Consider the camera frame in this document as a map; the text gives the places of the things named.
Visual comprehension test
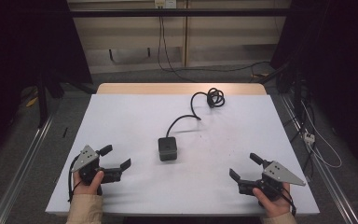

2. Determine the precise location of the black cube power adapter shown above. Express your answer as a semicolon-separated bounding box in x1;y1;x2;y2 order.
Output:
157;136;179;162

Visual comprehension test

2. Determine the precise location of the aluminium floor rail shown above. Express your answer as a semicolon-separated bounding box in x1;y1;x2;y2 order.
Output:
0;114;56;224
279;92;358;224

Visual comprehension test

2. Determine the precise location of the black floor cable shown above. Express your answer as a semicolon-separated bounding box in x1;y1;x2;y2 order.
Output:
157;15;272;84

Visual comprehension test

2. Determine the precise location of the white floor cable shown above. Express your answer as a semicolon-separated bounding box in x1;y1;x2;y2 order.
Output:
300;100;344;170

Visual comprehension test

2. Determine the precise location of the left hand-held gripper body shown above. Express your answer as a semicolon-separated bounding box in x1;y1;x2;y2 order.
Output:
71;145;122;187

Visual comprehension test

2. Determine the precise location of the white wall socket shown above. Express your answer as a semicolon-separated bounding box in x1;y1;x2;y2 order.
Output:
154;0;178;9

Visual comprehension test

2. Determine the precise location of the yellow floor tape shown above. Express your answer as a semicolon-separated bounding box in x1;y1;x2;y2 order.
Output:
25;95;40;108

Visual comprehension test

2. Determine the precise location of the hand-held gripper cable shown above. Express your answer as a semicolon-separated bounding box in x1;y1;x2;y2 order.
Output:
67;154;84;203
280;186;297;217

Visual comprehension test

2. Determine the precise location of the black adapter cable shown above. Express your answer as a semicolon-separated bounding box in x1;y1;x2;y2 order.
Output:
165;87;227;139

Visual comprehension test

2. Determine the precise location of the left hand-held gripper cable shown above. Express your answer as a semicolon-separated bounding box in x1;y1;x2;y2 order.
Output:
67;154;84;203

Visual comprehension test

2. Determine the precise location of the person's right hand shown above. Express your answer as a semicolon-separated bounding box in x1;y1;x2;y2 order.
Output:
252;182;294;218

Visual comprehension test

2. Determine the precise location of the person's left hand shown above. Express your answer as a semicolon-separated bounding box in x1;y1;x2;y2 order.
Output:
72;170;105;197

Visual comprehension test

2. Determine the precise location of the black curtain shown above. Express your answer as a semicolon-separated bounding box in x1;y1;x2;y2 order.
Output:
0;0;93;166
269;0;358;180

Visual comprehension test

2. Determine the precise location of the white power strip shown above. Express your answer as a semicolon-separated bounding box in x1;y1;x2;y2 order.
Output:
303;130;317;146

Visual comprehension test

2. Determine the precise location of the white table sheet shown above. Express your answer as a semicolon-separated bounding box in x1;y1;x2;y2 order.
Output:
44;92;321;217

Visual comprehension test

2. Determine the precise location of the right hand-held gripper cable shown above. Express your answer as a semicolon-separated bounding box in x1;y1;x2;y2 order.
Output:
280;186;297;217

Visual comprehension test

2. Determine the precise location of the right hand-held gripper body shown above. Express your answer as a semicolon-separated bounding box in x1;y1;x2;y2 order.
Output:
237;160;308;201

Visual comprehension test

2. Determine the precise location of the black metal stand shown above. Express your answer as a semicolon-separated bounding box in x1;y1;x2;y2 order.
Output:
34;70;50;129

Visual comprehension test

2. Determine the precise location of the black horizontal frame bar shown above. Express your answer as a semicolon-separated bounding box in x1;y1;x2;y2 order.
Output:
67;7;294;19

